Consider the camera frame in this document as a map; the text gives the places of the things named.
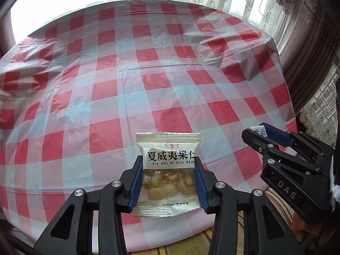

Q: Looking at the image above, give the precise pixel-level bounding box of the small blue white candy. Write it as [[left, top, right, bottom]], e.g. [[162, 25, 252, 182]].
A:
[[249, 125, 268, 137]]

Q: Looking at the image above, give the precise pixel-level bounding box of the white macadamia nut packet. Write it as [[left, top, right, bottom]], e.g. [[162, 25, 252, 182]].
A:
[[133, 132, 201, 218]]

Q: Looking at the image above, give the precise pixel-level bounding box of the striped upholstered seat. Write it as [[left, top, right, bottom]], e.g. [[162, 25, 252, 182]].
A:
[[143, 188, 294, 254]]

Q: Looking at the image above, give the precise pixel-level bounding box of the red white checkered tablecloth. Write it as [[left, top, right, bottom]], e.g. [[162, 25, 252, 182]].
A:
[[1, 0, 296, 240]]

